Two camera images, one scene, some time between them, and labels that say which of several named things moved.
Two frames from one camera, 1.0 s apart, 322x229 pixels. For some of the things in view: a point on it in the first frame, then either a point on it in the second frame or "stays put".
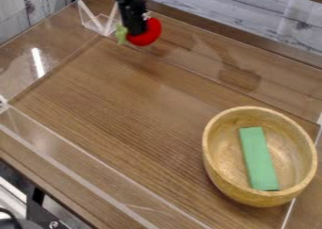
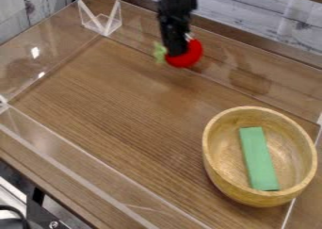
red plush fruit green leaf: x=143 y=38 -> x=185 y=59
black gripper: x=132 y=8 -> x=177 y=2
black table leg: x=37 y=195 stays put
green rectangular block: x=259 y=160 stays put
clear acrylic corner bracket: x=96 y=22 stays put
